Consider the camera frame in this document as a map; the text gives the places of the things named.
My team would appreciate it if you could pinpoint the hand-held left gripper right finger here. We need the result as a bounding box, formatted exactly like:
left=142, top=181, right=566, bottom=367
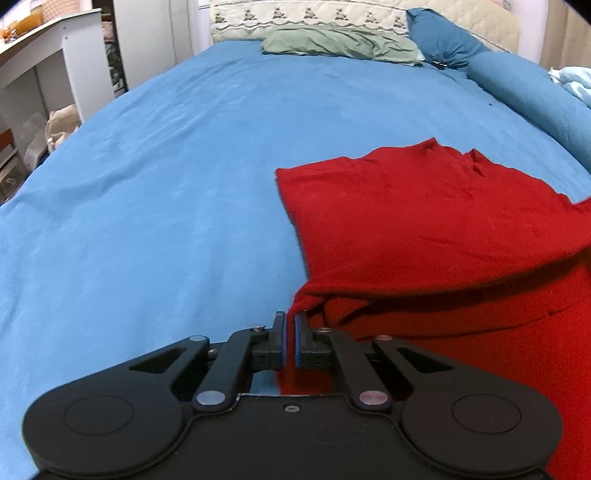
left=294, top=312, right=454, bottom=411

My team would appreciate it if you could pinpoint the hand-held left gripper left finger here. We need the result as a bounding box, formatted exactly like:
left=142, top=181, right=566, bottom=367
left=130, top=311, right=287, bottom=412

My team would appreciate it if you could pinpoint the red knit sweater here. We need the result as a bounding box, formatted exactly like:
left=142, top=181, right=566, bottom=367
left=275, top=137, right=591, bottom=480

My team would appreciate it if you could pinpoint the blue bed sheet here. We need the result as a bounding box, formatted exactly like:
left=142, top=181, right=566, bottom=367
left=0, top=41, right=591, bottom=480

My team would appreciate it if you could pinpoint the green pillow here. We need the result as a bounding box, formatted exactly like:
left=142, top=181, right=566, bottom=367
left=261, top=26, right=422, bottom=65

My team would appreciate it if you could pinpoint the beige cloth bundle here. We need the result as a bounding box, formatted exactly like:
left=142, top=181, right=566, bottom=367
left=45, top=104, right=82, bottom=153

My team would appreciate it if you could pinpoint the cream quilted headboard cover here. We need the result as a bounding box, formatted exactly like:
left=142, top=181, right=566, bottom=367
left=211, top=0, right=522, bottom=54

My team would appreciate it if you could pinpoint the white wardrobe door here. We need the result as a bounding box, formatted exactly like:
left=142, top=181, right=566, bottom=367
left=113, top=0, right=178, bottom=91

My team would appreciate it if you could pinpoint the dark blue pillow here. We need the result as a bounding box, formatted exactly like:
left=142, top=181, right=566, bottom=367
left=406, top=7, right=491, bottom=70

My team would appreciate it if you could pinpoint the blue bolster pillow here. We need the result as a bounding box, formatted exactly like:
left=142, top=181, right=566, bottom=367
left=467, top=52, right=591, bottom=174

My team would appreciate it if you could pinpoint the white desk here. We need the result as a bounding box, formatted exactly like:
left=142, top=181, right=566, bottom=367
left=0, top=8, right=116, bottom=204

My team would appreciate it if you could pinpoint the light blue blanket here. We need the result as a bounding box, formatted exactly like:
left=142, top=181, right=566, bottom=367
left=549, top=66, right=591, bottom=108

